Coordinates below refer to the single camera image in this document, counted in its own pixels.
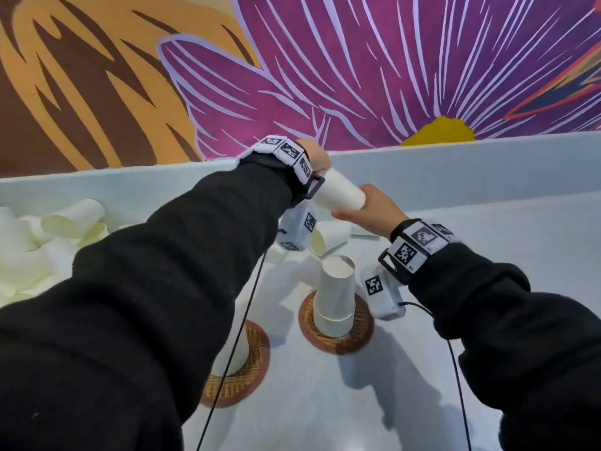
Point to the person's right hand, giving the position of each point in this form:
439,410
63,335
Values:
375,213

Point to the person's left forearm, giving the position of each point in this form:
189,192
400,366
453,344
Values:
141,300

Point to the white marker wristband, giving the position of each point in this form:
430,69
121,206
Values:
281,152
418,244

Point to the person's left hand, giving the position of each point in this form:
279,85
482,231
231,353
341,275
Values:
318,157

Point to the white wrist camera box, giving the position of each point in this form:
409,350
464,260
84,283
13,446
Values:
382,293
296,227

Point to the round woven coaster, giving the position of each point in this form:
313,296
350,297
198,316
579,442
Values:
350,340
249,380

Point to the person's right forearm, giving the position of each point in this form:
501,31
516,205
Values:
516,333

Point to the pile of paper cups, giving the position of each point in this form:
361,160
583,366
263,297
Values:
28,248

